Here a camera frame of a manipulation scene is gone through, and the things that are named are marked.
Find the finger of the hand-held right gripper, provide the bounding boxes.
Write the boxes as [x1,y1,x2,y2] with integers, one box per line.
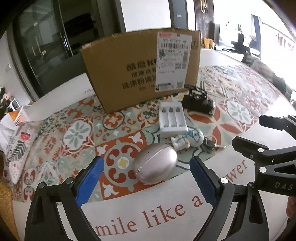
[258,114,296,131]
[232,136,296,193]

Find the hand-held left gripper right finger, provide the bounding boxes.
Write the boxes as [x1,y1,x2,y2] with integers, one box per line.
[190,156,270,241]

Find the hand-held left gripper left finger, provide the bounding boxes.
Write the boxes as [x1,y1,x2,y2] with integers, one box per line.
[25,156,104,241]

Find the silver oval case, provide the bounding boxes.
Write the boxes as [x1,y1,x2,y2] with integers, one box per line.
[132,143,178,185]

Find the brown cardboard box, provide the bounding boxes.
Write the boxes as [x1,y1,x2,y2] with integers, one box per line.
[80,27,201,114]

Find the black key bunch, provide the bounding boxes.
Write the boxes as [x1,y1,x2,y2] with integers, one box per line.
[203,137,228,154]

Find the dark blue chair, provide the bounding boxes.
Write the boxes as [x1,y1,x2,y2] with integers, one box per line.
[273,74,294,98]

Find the chair with patterned cushion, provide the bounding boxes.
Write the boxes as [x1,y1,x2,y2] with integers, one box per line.
[242,53,278,81]

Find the white battery charger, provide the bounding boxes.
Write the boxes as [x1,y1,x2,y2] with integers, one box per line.
[158,101,188,138]

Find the floral cloth pouch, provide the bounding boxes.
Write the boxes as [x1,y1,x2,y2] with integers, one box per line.
[3,123,38,183]

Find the yellow woven box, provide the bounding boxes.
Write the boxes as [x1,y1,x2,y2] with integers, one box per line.
[0,178,14,209]

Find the white television cabinet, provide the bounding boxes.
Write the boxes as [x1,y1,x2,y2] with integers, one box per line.
[215,45,245,61]

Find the television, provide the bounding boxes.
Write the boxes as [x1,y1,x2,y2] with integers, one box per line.
[251,14,263,57]

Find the white plastic basket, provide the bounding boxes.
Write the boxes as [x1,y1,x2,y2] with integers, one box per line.
[8,105,29,126]

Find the white plastic bag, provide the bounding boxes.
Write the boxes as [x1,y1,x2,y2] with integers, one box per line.
[0,115,16,152]

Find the white cubby shelf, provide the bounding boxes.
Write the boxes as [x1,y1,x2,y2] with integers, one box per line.
[9,97,20,110]

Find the stuffed toys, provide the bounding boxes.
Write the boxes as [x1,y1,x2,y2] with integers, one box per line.
[0,87,11,109]

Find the dark glass sliding door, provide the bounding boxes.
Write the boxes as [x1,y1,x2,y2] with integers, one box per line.
[7,0,126,102]

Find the dark hallway door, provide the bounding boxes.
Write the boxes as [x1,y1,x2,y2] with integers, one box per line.
[169,0,189,30]

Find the astronaut figure keychain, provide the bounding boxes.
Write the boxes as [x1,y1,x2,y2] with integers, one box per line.
[171,129,204,151]

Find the black gadget with wire frame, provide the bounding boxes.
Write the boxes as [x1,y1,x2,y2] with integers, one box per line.
[182,84,216,115]

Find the dark slatted wall panel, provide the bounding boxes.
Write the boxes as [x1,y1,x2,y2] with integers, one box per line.
[193,0,221,44]

